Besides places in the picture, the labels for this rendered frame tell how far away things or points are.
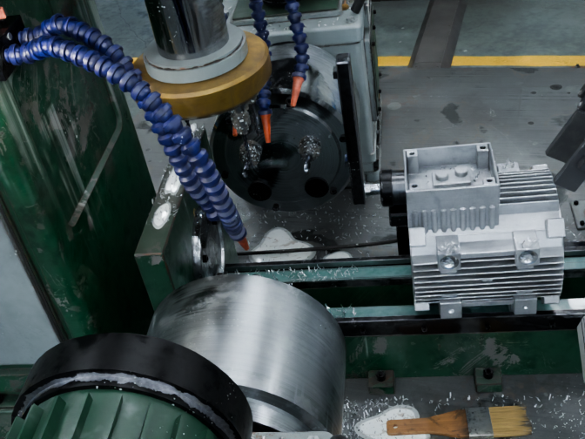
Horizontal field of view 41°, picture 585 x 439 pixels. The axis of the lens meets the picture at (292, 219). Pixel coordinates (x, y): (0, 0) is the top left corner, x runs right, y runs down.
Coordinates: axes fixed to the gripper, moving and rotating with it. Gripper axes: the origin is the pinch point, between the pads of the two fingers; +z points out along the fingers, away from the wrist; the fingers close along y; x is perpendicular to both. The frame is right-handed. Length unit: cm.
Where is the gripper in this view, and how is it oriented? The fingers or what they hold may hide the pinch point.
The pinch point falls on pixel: (574, 152)
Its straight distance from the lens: 101.9
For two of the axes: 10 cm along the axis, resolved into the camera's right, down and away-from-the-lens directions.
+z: -3.7, 7.0, 6.1
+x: 9.3, 3.4, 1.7
